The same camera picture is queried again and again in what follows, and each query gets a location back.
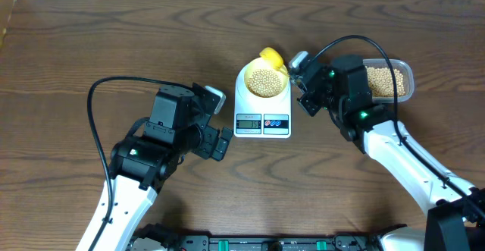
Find yellow measuring scoop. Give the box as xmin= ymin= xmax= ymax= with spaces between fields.
xmin=259 ymin=47 xmax=288 ymax=77

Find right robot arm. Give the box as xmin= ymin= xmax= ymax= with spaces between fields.
xmin=289 ymin=52 xmax=484 ymax=250

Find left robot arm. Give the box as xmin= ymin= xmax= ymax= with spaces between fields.
xmin=77 ymin=84 xmax=233 ymax=250

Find white digital kitchen scale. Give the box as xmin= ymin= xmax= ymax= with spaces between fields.
xmin=233 ymin=64 xmax=292 ymax=139

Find pale yellow bowl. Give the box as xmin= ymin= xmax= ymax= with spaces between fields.
xmin=243 ymin=58 xmax=289 ymax=95

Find soybeans in bowl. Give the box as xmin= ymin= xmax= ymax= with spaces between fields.
xmin=247 ymin=69 xmax=283 ymax=98

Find clear plastic container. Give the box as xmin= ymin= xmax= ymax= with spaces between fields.
xmin=363 ymin=58 xmax=415 ymax=104

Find pile of soybeans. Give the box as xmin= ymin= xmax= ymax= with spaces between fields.
xmin=366 ymin=67 xmax=405 ymax=97

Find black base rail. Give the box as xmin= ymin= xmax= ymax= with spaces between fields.
xmin=124 ymin=224 xmax=383 ymax=251

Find left black cable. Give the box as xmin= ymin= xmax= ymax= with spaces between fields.
xmin=86 ymin=76 xmax=194 ymax=251

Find black cable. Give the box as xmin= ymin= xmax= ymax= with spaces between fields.
xmin=86 ymin=76 xmax=194 ymax=251
xmin=308 ymin=35 xmax=485 ymax=221

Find right black cable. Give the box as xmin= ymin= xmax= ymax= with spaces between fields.
xmin=308 ymin=35 xmax=485 ymax=221

